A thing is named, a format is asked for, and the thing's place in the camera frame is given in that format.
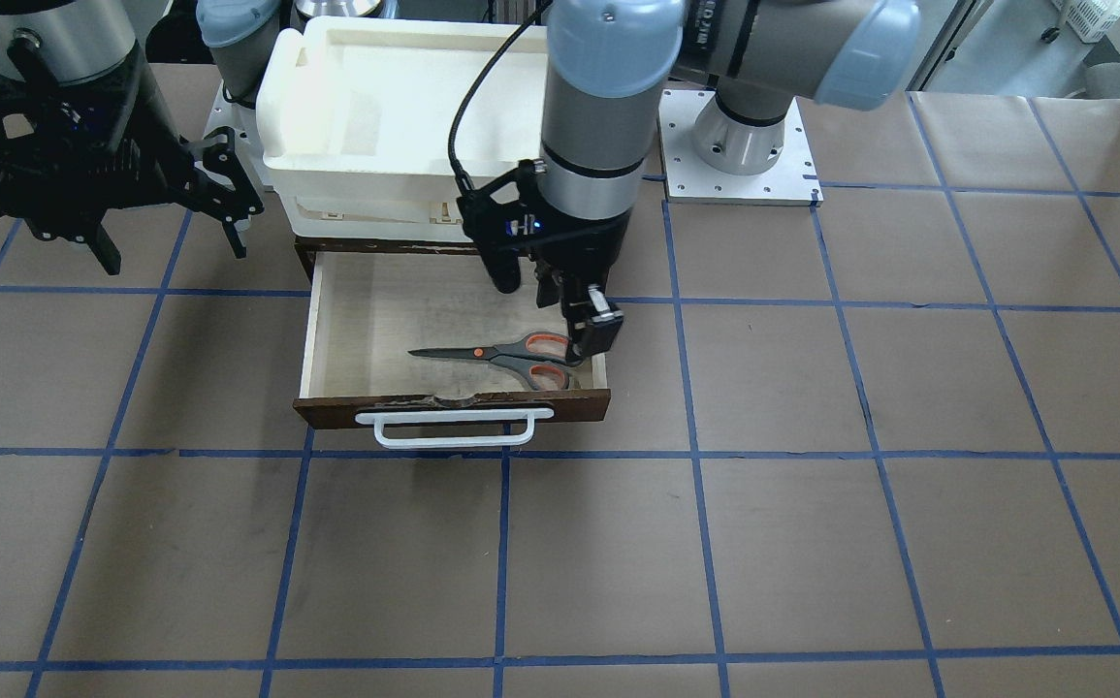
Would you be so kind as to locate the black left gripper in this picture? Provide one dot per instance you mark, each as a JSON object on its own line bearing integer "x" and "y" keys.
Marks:
{"x": 587, "y": 242}

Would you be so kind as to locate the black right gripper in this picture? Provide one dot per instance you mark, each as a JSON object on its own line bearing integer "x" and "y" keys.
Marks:
{"x": 141, "y": 109}

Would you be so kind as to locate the orange grey scissors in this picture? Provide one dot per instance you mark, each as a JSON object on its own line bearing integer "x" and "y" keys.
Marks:
{"x": 539, "y": 359}

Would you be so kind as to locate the brown wooden drawer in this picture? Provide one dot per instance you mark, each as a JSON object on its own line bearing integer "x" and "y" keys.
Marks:
{"x": 370, "y": 314}

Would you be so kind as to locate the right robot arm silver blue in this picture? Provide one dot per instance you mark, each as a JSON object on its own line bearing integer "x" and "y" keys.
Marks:
{"x": 52, "y": 44}

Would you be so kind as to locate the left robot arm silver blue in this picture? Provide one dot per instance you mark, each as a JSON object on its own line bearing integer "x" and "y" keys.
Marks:
{"x": 609, "y": 64}

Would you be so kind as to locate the dark brown drawer cabinet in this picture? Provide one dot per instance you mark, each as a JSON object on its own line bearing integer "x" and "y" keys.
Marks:
{"x": 384, "y": 246}

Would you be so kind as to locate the cream plastic storage bin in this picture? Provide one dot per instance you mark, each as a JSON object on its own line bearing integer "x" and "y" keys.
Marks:
{"x": 354, "y": 116}

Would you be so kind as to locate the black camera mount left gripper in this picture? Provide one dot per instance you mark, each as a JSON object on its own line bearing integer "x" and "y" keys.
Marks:
{"x": 490, "y": 224}

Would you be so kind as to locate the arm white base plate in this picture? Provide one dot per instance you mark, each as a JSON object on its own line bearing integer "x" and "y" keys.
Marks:
{"x": 242, "y": 120}
{"x": 710, "y": 158}

